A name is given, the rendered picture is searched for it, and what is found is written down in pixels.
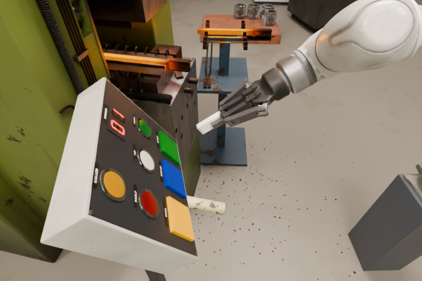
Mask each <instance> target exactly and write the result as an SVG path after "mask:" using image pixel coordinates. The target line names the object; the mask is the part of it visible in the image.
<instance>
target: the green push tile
mask: <svg viewBox="0 0 422 281"><path fill-rule="evenodd" d="M158 133H159V139H160V149H161V153H163V154H164V155H165V156H166V157H168V158H169V159H171V160H172V161H173V162H174V163H175V164H177V165H178V166H179V165H180V158H179V154H178V148H177V144H176V143H175V142H174V141H172V140H171V139H170V138H169V137H168V136H167V135H166V134H165V133H164V132H162V131H161V130H160V131H158Z"/></svg>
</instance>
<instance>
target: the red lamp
mask: <svg viewBox="0 0 422 281"><path fill-rule="evenodd" d="M142 202H143V206H144V208H145V209H146V211H147V212H148V213H149V214H151V215H155V214H156V213H157V212H158V204H157V202H156V199H155V198H154V196H153V195H152V194H151V193H150V192H148V191H145V192H144V193H143V194H142Z"/></svg>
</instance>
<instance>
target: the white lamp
mask: <svg viewBox="0 0 422 281"><path fill-rule="evenodd" d="M140 158H141V160H142V163H143V164H144V165H145V167H147V168H148V169H149V170H153V169H154V162H153V160H152V158H151V156H150V155H149V154H148V153H147V152H145V151H141V153H140Z"/></svg>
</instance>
